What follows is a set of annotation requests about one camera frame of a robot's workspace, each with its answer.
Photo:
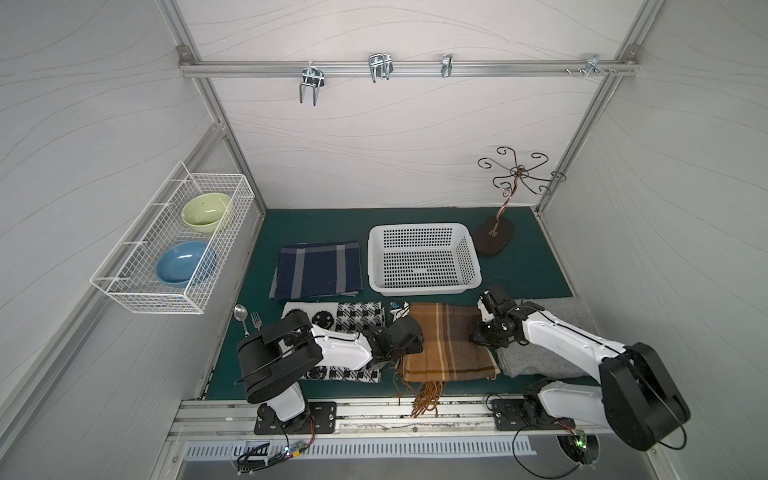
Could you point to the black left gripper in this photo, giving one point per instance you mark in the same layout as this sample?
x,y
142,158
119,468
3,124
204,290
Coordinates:
x,y
409,335

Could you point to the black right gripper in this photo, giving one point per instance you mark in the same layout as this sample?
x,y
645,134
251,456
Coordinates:
x,y
491,309

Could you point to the grey fuzzy scarf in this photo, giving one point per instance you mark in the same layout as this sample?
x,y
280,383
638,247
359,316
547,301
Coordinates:
x,y
518,360

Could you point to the brown plaid scarf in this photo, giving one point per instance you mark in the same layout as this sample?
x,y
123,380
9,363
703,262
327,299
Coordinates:
x,y
448,354

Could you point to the black white smiley scarf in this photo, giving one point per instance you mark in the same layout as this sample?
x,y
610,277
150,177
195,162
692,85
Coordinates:
x,y
344,318

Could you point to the navy striped scarf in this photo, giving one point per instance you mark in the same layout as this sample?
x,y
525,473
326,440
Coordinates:
x,y
306,271

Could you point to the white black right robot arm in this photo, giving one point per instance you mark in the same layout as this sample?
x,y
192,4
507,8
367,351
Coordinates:
x,y
634,394

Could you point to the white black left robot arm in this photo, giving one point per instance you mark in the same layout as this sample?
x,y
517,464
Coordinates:
x,y
273,361

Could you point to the white plastic perforated basket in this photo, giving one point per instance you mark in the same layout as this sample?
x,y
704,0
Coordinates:
x,y
422,259

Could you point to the metal fork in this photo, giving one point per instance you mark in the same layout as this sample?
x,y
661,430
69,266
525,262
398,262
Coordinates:
x,y
256,320

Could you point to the metal spoon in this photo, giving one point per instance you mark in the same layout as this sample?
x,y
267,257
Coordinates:
x,y
240,313

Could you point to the green ceramic bowl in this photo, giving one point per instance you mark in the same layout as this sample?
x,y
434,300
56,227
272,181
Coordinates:
x,y
208,213

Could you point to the blue ceramic bowl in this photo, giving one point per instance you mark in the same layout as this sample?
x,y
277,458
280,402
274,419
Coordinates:
x,y
188,263

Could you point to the looped metal hook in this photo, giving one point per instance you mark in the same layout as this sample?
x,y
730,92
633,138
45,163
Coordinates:
x,y
380,66

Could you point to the double prong metal hook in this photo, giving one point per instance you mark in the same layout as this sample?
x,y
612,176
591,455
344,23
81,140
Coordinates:
x,y
312,79

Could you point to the right metal hook clamp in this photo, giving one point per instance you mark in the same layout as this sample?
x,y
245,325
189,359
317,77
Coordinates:
x,y
592,68

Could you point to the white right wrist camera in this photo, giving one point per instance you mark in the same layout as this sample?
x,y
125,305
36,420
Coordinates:
x,y
486,308

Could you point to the copper wire jewelry stand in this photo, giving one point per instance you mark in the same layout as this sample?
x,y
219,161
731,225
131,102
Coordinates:
x,y
495,232

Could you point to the white slotted cable duct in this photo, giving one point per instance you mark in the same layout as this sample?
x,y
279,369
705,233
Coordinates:
x,y
369,448

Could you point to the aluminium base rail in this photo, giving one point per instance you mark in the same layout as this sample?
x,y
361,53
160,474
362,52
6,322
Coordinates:
x,y
355,418

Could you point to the white wire wall basket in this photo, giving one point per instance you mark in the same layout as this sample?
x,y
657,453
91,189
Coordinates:
x,y
127,275

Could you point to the aluminium crossbar rail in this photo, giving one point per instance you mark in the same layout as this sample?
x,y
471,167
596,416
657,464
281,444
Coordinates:
x,y
402,69

